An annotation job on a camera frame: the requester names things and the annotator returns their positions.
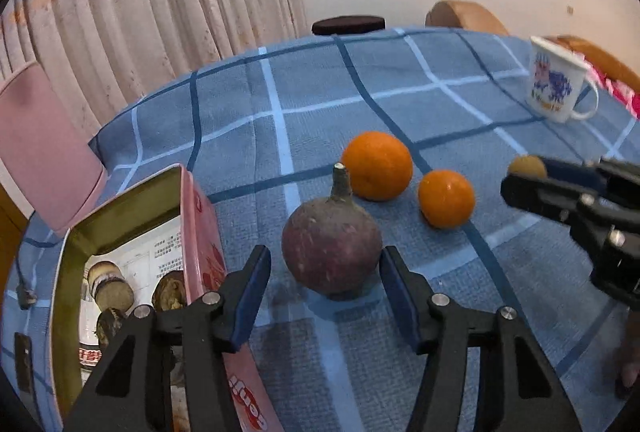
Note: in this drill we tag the pink electric kettle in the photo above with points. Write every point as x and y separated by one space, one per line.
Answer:
45 147

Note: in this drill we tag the pink metal tin box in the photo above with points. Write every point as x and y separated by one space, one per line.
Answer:
200 232

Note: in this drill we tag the brown leather armchair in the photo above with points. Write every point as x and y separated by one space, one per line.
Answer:
465 18

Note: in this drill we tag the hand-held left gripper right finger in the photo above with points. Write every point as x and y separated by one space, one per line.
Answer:
402 304

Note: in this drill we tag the dark brown taro chunk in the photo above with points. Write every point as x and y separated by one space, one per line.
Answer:
170 294

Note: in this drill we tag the small tan longan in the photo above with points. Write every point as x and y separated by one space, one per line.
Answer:
526 166

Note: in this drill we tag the pink floral pillow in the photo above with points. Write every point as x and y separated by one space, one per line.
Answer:
622 94

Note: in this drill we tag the brown leather sofa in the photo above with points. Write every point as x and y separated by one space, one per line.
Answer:
605 59

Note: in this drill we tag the medium orange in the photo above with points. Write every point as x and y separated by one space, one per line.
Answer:
446 198

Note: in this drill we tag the black phone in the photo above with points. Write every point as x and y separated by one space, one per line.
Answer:
23 362

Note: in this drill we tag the large dark taro root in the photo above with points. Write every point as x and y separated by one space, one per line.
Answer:
111 324

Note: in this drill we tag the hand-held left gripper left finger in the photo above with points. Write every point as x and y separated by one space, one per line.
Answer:
247 307

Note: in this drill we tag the large orange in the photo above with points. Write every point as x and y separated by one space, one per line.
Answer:
377 166

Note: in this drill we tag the purple turnip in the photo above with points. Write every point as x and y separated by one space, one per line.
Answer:
330 247

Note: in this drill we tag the printed paper sheet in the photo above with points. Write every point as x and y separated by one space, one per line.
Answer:
155 252

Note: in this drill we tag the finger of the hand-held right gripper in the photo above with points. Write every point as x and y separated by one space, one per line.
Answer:
540 194
570 171

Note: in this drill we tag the white printed mug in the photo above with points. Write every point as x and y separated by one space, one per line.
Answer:
552 79

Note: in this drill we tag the pale banded taro piece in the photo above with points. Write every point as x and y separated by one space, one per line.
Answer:
109 286

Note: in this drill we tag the person's right hand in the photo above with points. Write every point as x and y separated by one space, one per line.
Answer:
629 362

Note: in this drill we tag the dark round stool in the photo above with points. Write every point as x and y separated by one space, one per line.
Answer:
348 25

